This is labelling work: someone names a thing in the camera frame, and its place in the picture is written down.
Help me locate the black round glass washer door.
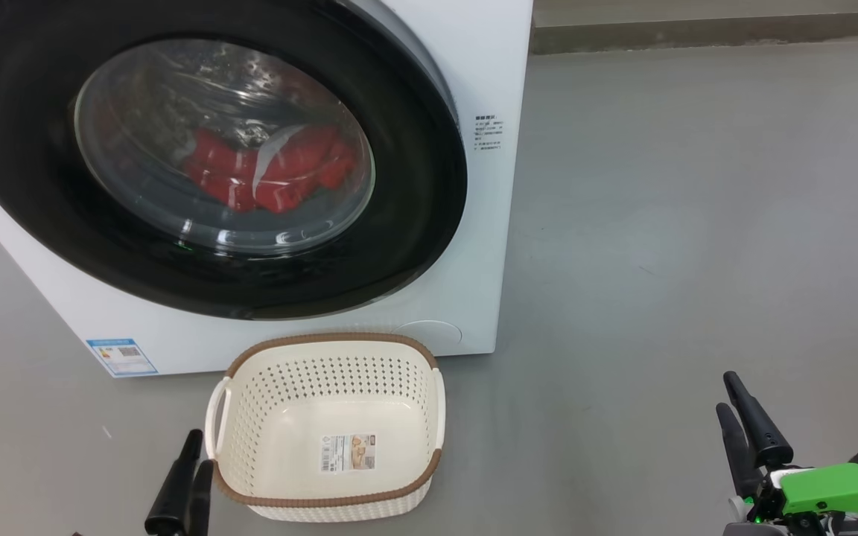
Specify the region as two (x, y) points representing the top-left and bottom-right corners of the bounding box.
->
(0, 0), (468, 321)

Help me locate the red and white garment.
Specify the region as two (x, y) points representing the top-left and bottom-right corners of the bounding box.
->
(182, 125), (359, 214)

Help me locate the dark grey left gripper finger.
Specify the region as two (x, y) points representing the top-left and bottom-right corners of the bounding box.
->
(183, 459), (215, 536)
(144, 430), (203, 536)

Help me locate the stainless steel washing machine drum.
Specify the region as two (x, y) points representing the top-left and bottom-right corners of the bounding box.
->
(74, 39), (376, 258)

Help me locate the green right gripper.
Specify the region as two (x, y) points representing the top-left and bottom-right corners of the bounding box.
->
(715, 371), (858, 536)

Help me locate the blue energy label sticker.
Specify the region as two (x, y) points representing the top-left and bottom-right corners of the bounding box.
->
(86, 339), (159, 377)

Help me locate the printed product label sticker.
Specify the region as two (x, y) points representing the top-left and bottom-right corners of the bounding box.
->
(320, 434), (378, 473)

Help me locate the round white filter cover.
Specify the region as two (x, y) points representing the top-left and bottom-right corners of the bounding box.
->
(392, 320), (463, 356)

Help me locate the small printed text label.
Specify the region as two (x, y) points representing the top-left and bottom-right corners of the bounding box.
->
(474, 114), (504, 152)

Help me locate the white front-load washing machine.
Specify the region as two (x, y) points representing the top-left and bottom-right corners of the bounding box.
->
(0, 0), (534, 378)

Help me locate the cream perforated basket brown rim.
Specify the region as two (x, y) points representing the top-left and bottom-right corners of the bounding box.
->
(204, 333), (446, 522)

